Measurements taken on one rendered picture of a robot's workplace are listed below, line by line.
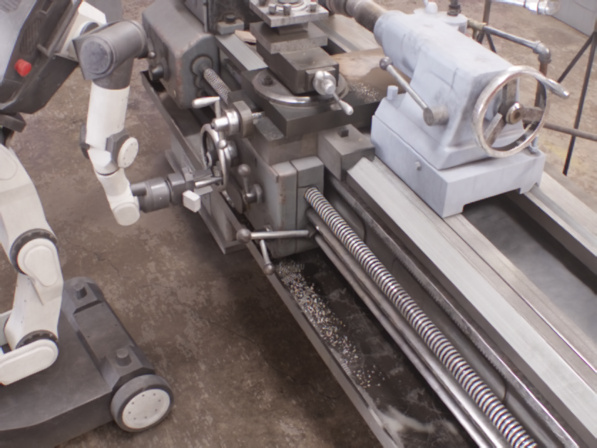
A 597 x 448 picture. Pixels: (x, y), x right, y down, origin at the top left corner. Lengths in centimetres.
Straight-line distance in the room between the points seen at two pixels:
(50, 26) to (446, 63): 89
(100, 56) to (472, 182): 87
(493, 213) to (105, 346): 123
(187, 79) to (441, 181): 128
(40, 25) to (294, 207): 82
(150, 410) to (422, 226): 106
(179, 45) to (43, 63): 107
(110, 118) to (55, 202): 163
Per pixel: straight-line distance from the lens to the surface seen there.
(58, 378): 225
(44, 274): 198
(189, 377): 240
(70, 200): 328
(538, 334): 141
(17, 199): 188
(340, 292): 208
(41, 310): 211
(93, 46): 157
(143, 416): 224
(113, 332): 231
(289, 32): 197
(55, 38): 161
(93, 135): 171
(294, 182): 187
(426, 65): 172
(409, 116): 175
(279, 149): 186
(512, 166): 173
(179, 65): 262
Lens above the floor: 181
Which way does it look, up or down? 36 degrees down
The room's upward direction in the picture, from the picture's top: 2 degrees clockwise
